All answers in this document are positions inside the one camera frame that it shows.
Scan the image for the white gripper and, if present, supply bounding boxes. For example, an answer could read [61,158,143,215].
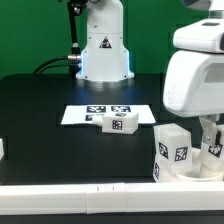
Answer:
[163,20,224,144]

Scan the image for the white round stool seat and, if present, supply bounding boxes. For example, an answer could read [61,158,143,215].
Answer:
[152,148,224,184]

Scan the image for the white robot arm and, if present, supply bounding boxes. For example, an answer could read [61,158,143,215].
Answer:
[76,0,224,145]

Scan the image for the white marker sheet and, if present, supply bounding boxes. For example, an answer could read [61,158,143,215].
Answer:
[61,105,156,125]

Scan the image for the white front fence bar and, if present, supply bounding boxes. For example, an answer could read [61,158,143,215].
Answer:
[0,182,224,215]

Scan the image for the white left fence piece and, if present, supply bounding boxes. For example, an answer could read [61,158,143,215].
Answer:
[0,138,4,161]

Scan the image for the black cables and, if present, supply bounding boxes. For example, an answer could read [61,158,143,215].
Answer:
[32,56,83,76]

